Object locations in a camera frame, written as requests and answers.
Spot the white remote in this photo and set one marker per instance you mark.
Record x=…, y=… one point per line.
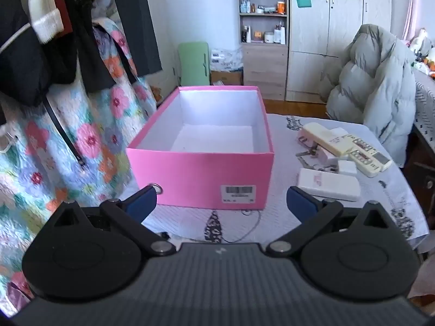
x=329, y=185

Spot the dark hanging clothes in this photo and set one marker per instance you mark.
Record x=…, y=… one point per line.
x=45, y=42

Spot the wooden shelf cabinet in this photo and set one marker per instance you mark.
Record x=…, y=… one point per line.
x=264, y=40

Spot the silver key bunch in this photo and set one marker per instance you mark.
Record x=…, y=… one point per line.
x=318, y=167
x=311, y=152

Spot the grey puffer jacket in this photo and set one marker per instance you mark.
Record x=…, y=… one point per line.
x=373, y=83

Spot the cream remote with display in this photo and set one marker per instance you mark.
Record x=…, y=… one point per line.
x=364, y=163

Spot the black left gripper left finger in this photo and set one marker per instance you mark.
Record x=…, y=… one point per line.
x=128, y=215

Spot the green folding table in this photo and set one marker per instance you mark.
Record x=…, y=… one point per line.
x=194, y=61

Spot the floral quilt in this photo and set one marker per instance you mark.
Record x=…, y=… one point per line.
x=77, y=153

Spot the light wooden wardrobe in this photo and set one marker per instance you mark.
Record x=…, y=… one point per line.
x=319, y=31

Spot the pink shoe box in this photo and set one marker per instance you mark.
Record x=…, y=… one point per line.
x=206, y=147

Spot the cream remote back up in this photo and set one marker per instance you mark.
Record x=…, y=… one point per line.
x=325, y=138

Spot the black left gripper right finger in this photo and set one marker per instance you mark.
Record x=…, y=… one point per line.
x=315, y=216

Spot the white patterned tablecloth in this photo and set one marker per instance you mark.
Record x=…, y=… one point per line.
x=389, y=188

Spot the cardboard box on floor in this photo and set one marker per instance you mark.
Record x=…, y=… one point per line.
x=226, y=78

